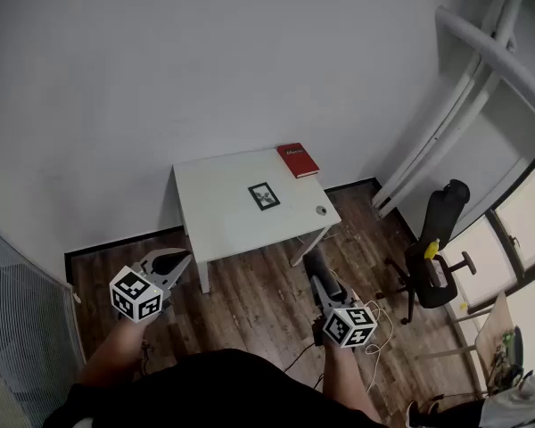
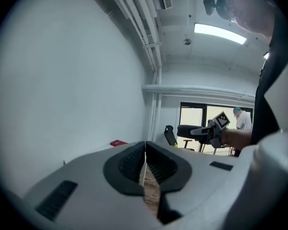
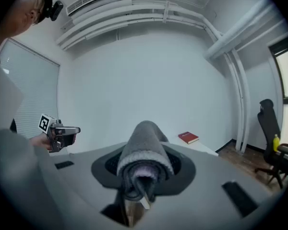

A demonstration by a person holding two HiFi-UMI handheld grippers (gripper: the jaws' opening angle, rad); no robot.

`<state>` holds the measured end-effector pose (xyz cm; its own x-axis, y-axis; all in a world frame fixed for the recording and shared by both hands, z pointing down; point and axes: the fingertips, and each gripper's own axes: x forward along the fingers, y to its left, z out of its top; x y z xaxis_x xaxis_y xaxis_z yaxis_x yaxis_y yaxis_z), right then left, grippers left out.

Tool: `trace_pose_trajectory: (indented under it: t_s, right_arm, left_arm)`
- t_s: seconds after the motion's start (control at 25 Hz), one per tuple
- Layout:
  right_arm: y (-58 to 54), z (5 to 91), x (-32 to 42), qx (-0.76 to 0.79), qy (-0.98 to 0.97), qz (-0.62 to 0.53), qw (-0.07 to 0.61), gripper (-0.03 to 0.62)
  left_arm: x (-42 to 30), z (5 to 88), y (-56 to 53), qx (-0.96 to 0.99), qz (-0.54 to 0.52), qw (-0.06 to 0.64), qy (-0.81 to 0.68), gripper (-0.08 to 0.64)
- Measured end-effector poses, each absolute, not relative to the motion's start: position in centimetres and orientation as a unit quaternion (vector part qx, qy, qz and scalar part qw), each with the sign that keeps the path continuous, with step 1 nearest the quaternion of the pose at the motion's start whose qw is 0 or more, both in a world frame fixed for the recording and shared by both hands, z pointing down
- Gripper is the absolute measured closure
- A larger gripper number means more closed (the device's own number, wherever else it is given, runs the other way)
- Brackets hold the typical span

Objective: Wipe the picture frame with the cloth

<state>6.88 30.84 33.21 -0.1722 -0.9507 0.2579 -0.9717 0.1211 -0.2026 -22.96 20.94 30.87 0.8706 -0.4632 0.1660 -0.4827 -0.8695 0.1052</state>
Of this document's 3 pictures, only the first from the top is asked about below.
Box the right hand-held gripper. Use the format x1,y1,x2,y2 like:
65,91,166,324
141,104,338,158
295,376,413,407
310,276,379,350

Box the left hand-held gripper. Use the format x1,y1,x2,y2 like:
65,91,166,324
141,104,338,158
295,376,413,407
109,247,193,325

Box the small framed black picture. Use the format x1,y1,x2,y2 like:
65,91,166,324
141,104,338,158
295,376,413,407
247,180,281,212

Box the person's left forearm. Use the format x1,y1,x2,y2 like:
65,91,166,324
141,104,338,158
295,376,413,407
78,314,161,387

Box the person's right forearm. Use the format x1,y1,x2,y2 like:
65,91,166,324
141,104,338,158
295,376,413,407
323,343,384,423

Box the white table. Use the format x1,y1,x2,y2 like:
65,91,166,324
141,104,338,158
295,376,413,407
172,146,342,294

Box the black office chair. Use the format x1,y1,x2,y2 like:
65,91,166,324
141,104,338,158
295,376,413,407
376,178,478,326

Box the person's black shirt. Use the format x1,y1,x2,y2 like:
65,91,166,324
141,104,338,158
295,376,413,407
42,349,387,428

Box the red book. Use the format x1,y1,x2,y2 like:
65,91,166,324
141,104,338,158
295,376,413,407
276,142,321,180

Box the white mesh panel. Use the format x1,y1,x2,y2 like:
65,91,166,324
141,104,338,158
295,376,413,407
0,218,86,428

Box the wooden board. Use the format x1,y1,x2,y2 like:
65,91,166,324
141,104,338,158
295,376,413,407
416,290,523,396

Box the green electronic parts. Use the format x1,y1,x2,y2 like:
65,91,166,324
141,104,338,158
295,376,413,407
485,325,525,394

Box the black framed window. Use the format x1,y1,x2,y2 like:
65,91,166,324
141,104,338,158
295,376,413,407
440,149,535,374

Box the thin white pipe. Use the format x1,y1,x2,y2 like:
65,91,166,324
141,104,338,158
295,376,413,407
371,0,525,209
376,37,505,220

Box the thick white pipe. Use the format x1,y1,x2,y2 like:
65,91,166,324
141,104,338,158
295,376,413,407
435,5,535,131

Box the white cable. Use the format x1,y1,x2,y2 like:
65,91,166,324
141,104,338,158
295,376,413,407
365,300,396,391

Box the black cable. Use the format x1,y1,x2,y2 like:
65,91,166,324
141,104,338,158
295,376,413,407
283,341,326,390

